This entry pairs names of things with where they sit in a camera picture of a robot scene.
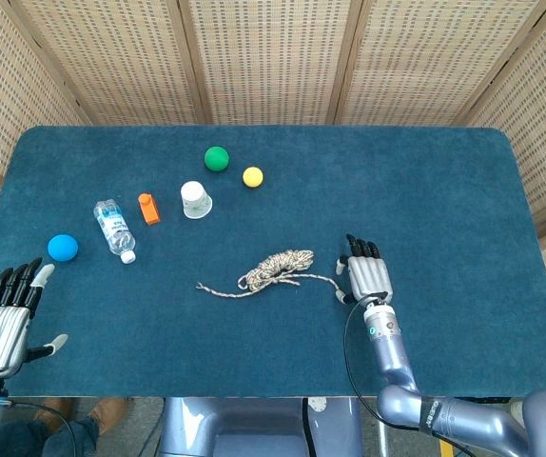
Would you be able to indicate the clear plastic water bottle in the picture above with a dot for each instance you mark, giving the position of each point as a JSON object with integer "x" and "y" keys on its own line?
{"x": 113, "y": 228}

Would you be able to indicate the yellow foam ball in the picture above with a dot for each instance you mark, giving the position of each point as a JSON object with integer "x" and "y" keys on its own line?
{"x": 253, "y": 176}

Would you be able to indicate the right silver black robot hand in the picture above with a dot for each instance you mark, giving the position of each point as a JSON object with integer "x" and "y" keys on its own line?
{"x": 368, "y": 276}

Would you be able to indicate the brown leather shoe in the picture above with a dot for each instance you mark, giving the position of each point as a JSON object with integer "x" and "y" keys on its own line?
{"x": 56, "y": 410}
{"x": 109, "y": 413}

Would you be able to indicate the orange bottle-shaped block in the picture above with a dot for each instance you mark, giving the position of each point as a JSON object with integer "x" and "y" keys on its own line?
{"x": 149, "y": 209}

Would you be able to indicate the blue carpet table mat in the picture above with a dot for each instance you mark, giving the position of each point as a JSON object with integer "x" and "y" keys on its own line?
{"x": 254, "y": 343}

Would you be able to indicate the silver-blue robot torso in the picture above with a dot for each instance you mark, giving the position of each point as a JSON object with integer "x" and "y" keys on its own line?
{"x": 254, "y": 428}

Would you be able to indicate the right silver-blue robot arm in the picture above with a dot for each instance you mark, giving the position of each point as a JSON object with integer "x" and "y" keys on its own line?
{"x": 396, "y": 362}

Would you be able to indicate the blue foam ball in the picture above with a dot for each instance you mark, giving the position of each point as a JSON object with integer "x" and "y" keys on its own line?
{"x": 63, "y": 248}

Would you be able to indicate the green foam ball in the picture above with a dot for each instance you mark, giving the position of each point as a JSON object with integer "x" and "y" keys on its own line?
{"x": 217, "y": 158}

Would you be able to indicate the white paper cup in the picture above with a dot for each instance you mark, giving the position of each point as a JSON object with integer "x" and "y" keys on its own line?
{"x": 195, "y": 200}

